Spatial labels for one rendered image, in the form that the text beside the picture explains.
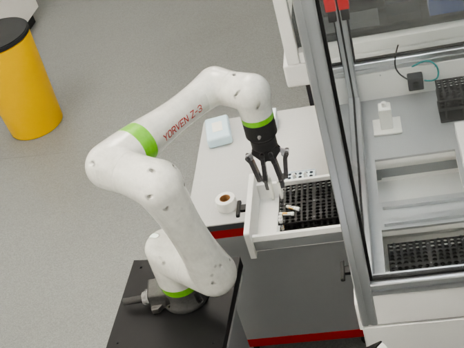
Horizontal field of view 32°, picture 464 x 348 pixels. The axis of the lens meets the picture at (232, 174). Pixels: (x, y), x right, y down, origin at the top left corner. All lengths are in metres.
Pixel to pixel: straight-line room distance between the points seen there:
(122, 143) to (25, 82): 2.86
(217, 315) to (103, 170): 0.64
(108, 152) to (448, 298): 0.89
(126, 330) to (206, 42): 3.23
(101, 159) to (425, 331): 0.91
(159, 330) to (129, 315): 0.12
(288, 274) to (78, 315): 1.22
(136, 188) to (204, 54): 3.41
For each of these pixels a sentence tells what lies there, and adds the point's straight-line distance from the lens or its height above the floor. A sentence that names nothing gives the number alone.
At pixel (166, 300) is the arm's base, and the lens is 2.42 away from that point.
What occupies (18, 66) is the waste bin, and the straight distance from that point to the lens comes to 4.79.
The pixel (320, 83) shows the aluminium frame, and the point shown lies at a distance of 1.57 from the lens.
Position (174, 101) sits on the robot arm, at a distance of 2.15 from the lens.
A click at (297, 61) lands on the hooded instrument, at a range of 3.13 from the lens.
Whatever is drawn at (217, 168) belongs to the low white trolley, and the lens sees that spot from 2.95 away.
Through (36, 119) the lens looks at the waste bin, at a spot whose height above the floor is 0.13.
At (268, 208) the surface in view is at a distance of 2.59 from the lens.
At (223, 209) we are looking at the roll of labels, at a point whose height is 0.78.
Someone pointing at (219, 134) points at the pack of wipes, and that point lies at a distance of 3.04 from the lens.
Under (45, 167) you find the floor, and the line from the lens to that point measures 4.75.
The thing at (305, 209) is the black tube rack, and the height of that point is 0.90.
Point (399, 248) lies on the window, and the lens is 1.88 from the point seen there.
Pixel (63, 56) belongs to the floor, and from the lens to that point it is 5.85.
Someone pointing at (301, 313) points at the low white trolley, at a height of 0.26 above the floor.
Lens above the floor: 2.52
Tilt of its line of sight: 37 degrees down
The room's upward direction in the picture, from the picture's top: 17 degrees counter-clockwise
